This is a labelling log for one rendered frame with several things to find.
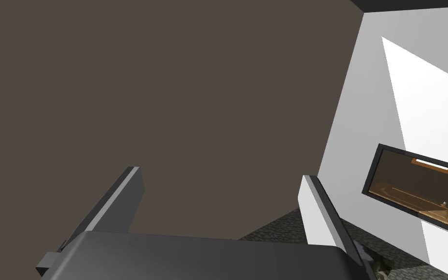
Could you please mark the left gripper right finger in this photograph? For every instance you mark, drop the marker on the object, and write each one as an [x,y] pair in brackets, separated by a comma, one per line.
[317,216]

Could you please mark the black framed wall mirror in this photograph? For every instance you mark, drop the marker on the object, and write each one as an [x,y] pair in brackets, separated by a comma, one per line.
[422,192]

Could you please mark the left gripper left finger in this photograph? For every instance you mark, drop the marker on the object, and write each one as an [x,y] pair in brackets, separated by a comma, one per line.
[118,204]

